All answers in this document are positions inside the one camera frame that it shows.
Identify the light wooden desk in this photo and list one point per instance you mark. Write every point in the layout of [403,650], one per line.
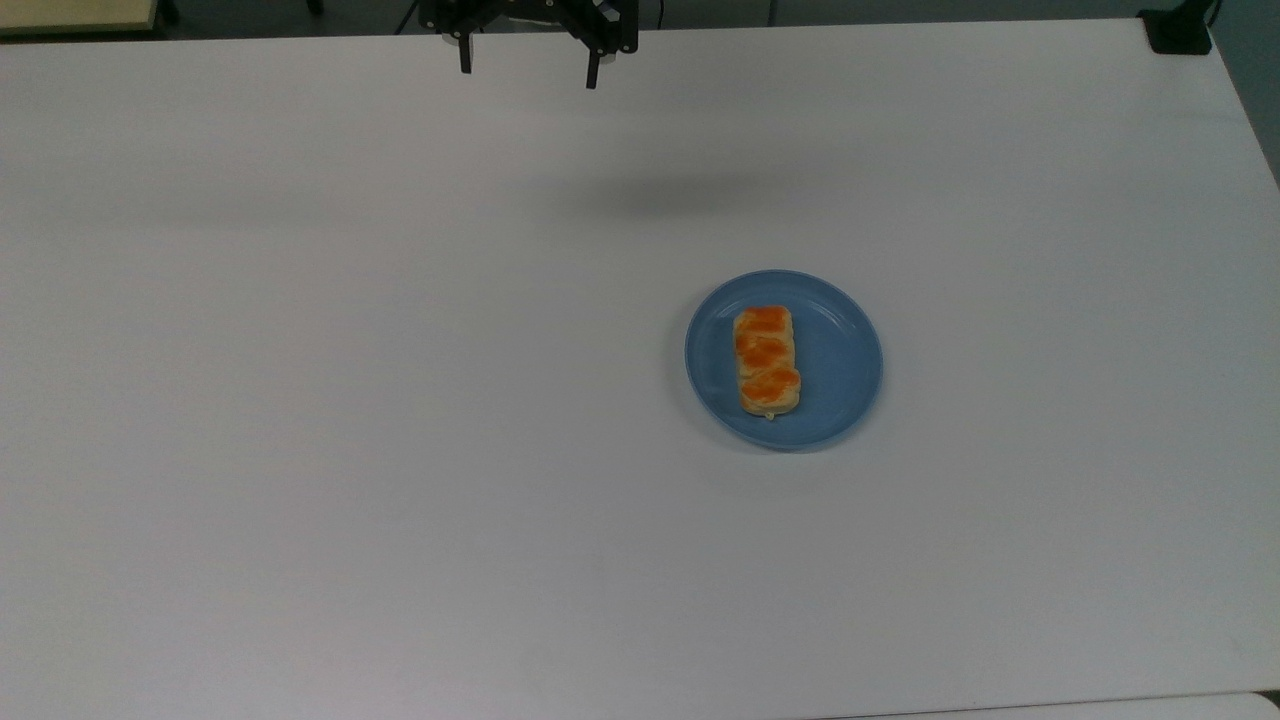
[70,14]

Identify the black clamp mount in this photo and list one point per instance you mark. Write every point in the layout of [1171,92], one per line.
[1178,30]

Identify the orange glazed bread loaf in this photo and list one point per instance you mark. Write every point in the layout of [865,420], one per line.
[767,361]

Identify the blue round plate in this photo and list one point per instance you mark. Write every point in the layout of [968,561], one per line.
[840,360]

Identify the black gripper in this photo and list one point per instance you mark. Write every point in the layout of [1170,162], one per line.
[540,12]

